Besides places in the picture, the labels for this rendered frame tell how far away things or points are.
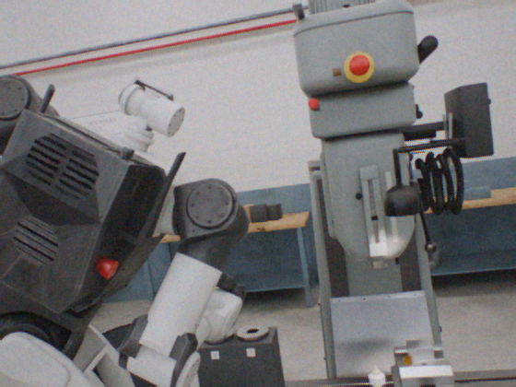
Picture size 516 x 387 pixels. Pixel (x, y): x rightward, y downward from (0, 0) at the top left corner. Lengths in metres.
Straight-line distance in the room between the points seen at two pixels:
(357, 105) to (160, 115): 0.46
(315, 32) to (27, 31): 5.92
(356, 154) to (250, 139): 4.42
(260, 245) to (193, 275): 4.82
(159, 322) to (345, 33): 0.67
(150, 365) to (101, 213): 0.29
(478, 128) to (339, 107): 0.51
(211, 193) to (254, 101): 4.77
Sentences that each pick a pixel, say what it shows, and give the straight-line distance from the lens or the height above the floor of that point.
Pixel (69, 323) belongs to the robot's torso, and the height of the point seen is 1.35.
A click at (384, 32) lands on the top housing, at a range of 1.04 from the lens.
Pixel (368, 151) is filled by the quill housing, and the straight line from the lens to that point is 1.15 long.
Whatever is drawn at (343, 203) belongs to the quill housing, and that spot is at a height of 1.47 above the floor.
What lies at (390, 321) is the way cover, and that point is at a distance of 1.68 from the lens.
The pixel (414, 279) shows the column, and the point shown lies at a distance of 1.69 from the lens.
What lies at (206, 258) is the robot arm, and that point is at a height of 1.45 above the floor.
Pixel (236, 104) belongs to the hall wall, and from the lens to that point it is 5.58.
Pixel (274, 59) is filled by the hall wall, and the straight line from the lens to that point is 5.57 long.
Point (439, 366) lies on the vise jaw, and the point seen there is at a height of 1.03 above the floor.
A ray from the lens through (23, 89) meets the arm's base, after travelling 0.97.
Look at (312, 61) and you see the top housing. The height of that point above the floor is 1.79.
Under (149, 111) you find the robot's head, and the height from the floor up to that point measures 1.72.
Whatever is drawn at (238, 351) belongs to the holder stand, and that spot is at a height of 1.09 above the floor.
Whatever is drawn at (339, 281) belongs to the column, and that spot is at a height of 1.14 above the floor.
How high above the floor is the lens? 1.62
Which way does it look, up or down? 5 degrees down
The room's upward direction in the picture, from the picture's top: 8 degrees counter-clockwise
